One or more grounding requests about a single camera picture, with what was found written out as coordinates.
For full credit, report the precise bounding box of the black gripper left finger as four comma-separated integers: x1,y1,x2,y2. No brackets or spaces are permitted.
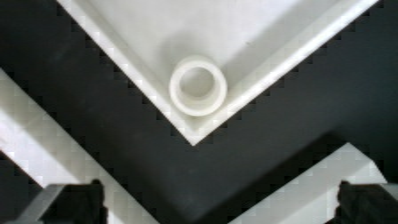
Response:
9,179,108,224

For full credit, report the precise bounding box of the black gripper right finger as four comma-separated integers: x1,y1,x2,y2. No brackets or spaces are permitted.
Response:
330,181,398,224

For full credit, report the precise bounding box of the white square tabletop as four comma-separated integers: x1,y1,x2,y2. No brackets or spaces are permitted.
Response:
57,0,380,144

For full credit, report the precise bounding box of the white obstacle fence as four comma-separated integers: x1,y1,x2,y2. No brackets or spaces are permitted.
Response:
0,69,398,224

